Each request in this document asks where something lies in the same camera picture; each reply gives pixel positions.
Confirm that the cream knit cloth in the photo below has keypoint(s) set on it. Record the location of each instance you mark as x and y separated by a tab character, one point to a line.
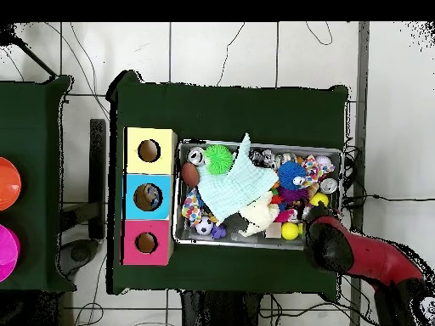
261	212

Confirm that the plain wooden cube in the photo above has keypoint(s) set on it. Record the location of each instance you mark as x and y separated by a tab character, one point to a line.
273	230

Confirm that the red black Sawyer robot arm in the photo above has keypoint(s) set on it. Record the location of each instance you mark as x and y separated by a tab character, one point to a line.
373	258

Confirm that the wooden box with three holes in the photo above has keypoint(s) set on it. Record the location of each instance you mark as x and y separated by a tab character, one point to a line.
163	163

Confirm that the shallow clear mesh bin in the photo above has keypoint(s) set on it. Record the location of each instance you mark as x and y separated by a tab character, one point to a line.
244	242

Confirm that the mint green knit cloth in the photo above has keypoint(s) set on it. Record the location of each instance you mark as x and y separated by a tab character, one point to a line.
234	190

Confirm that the green spiky rubber ball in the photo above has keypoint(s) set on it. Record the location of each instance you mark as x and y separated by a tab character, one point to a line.
218	159

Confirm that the small brown football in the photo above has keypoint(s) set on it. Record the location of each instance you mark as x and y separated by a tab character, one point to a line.
189	175

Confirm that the plain silver can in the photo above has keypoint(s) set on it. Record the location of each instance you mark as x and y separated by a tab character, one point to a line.
195	156

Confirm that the colourful dotted cloth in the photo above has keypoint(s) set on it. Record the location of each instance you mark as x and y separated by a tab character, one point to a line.
190	207

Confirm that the small black white soccer ball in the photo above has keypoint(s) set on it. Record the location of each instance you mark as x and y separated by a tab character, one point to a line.
204	225

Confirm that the black printed can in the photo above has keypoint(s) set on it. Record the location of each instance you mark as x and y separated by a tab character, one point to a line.
261	159

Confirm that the dark green tablecloth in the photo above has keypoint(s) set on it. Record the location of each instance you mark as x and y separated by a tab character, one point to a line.
34	119
238	112

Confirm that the blue spiky rubber ball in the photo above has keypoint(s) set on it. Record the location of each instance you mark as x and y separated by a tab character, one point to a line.
290	175

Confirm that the black upright panel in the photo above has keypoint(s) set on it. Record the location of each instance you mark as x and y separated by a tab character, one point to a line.
98	169

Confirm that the orange bowl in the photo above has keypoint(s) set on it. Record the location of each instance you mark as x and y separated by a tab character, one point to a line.
8	183

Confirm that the pink bowl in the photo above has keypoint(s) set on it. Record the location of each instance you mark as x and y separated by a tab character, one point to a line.
8	253

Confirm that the black tripod pole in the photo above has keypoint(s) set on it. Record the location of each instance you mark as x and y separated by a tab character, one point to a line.
7	35

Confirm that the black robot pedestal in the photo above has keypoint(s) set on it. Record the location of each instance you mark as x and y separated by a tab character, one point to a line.
221	312

